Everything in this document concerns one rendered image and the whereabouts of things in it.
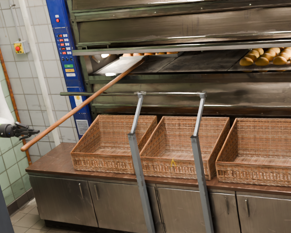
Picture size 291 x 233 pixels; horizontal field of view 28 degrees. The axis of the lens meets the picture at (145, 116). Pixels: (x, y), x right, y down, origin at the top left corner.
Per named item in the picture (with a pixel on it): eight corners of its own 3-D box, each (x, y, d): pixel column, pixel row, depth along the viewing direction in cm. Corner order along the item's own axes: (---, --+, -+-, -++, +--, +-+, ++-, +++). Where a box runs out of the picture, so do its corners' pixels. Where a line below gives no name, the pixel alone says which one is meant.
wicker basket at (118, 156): (105, 144, 489) (98, 113, 480) (164, 146, 462) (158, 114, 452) (72, 170, 450) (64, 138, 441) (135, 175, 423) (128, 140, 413)
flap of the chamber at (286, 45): (72, 55, 453) (87, 53, 470) (300, 46, 363) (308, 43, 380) (72, 52, 453) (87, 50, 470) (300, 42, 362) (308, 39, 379)
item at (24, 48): (21, 51, 498) (18, 40, 494) (30, 51, 493) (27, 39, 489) (15, 54, 492) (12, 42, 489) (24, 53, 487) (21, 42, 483)
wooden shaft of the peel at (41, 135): (24, 152, 342) (23, 148, 341) (20, 152, 343) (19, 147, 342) (145, 61, 482) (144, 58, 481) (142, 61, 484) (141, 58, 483)
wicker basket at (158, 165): (168, 147, 459) (162, 115, 450) (235, 150, 431) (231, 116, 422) (139, 176, 420) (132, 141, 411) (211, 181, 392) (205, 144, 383)
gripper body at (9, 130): (11, 122, 376) (22, 122, 372) (15, 134, 379) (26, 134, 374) (4, 127, 370) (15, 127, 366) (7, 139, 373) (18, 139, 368)
